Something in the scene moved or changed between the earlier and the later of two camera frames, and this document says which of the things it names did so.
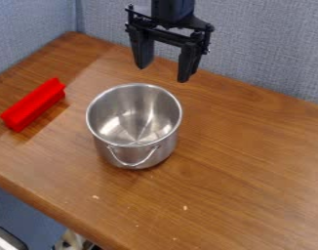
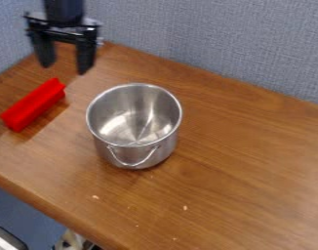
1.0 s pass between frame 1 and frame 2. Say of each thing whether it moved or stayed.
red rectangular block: stayed
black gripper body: moved
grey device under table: stayed
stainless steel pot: stayed
